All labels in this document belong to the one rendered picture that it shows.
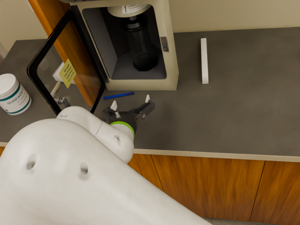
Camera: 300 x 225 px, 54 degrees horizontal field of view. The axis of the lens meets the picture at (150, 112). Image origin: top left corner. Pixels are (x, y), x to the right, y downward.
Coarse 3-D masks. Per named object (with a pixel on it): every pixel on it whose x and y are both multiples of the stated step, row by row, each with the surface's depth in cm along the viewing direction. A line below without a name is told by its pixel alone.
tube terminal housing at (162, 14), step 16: (112, 0) 97; (128, 0) 96; (144, 0) 95; (160, 0) 95; (160, 16) 99; (160, 32) 105; (96, 48) 116; (176, 64) 128; (112, 80) 130; (128, 80) 128; (144, 80) 127; (160, 80) 125; (176, 80) 128
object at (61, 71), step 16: (64, 16) 97; (64, 32) 98; (64, 48) 99; (80, 48) 108; (48, 64) 92; (64, 64) 100; (80, 64) 109; (32, 80) 86; (48, 80) 93; (64, 80) 101; (80, 80) 111; (96, 80) 122; (64, 96) 102; (80, 96) 112; (96, 96) 124
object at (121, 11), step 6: (114, 6) 103; (120, 6) 102; (126, 6) 101; (132, 6) 101; (138, 6) 102; (144, 6) 103; (114, 12) 104; (120, 12) 103; (126, 12) 102; (132, 12) 102; (138, 12) 103
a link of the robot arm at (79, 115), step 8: (64, 112) 78; (72, 112) 77; (80, 112) 79; (88, 112) 81; (72, 120) 74; (80, 120) 76; (88, 120) 79; (96, 120) 81; (88, 128) 78; (96, 128) 79
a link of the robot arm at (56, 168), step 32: (32, 128) 34; (64, 128) 34; (0, 160) 34; (32, 160) 32; (64, 160) 32; (96, 160) 34; (0, 192) 33; (32, 192) 31; (64, 192) 32; (96, 192) 33; (128, 192) 35; (160, 192) 39; (0, 224) 34; (32, 224) 33; (64, 224) 33; (96, 224) 33; (128, 224) 34; (160, 224) 36; (192, 224) 39
